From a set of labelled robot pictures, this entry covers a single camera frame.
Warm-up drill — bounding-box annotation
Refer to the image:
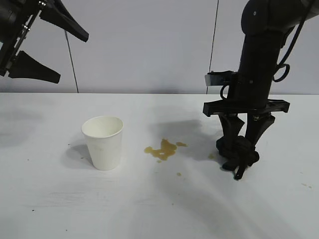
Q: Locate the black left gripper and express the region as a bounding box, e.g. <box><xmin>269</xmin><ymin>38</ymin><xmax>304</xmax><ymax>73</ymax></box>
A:
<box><xmin>0</xmin><ymin>0</ymin><xmax>90</xmax><ymax>85</ymax></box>

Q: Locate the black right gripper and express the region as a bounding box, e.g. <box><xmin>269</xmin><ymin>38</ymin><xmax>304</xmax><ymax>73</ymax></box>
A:
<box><xmin>203</xmin><ymin>67</ymin><xmax>291</xmax><ymax>161</ymax></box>

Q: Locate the black cloth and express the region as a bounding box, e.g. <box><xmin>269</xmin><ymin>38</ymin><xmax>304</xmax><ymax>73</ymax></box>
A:
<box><xmin>215</xmin><ymin>135</ymin><xmax>260</xmax><ymax>181</ymax></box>

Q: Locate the white paper cup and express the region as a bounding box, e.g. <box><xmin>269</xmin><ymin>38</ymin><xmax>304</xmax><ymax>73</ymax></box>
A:
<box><xmin>81</xmin><ymin>116</ymin><xmax>125</xmax><ymax>171</ymax></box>

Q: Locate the yellow liquid spill puddle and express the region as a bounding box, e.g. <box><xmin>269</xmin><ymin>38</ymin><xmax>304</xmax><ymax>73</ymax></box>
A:
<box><xmin>144</xmin><ymin>138</ymin><xmax>188</xmax><ymax>164</ymax></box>

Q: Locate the thin black cord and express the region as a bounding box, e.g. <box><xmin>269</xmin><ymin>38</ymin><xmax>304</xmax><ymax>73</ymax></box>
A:
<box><xmin>65</xmin><ymin>30</ymin><xmax>80</xmax><ymax>94</ymax></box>
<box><xmin>206</xmin><ymin>0</ymin><xmax>220</xmax><ymax>95</ymax></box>

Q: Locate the short black camera cable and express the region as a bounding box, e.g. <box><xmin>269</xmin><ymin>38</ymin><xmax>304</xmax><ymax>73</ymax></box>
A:
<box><xmin>219</xmin><ymin>84</ymin><xmax>231</xmax><ymax>100</ymax></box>

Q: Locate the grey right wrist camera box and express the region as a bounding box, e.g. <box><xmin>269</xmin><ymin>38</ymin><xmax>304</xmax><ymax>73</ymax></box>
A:
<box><xmin>204</xmin><ymin>71</ymin><xmax>234</xmax><ymax>87</ymax></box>

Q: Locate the black looped right arm cable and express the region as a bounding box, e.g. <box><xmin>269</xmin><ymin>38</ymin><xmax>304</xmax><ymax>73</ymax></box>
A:
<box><xmin>273</xmin><ymin>0</ymin><xmax>313</xmax><ymax>83</ymax></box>

